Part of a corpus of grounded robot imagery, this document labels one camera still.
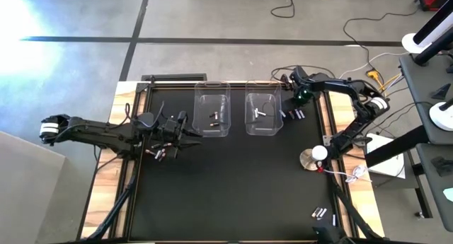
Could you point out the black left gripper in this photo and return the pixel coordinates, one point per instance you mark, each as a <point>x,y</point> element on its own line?
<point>170,131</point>

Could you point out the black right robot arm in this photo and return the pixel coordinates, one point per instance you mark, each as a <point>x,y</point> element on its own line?
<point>357,120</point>

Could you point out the gray cabinet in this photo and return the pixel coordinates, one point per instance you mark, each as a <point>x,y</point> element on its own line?
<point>28,194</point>

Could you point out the black bar behind table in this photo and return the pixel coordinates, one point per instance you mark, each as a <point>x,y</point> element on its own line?
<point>173,77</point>

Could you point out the white board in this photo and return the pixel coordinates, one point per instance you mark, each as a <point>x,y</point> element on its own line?
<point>385,166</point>

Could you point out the yellow power plug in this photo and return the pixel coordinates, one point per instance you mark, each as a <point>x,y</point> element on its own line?
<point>372,74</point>

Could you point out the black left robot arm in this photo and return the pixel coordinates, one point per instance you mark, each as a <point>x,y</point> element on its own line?
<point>92,132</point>

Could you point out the black flat part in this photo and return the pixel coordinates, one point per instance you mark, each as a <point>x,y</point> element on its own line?
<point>442,165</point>

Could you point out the black aluminium table frame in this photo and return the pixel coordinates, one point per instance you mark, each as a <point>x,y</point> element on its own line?
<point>130,208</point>

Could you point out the black and white post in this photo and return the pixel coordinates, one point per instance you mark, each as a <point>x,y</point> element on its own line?
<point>437,23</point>

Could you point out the black table mat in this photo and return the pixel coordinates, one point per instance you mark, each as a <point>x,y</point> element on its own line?
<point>230,187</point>

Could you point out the white round stand base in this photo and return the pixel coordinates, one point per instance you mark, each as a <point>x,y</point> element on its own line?
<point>440,118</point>
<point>410,42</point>

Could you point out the pale teal sheet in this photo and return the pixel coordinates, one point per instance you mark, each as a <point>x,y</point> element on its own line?
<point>448,194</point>

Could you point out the black triangular bracket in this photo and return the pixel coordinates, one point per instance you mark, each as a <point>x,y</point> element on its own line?
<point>442,93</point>

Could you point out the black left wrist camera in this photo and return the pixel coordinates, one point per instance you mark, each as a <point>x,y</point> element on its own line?
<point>182,117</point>

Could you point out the black diagonal beam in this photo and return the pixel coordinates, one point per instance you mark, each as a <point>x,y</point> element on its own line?
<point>396,146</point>

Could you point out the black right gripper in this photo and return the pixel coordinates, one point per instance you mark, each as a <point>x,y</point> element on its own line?
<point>303,93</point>

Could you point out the gray side table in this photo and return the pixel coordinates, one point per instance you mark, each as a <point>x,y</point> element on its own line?
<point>435,201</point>
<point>417,95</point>

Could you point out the clear plastic bin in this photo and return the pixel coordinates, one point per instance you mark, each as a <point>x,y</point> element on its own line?
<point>203,106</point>
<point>272,123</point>

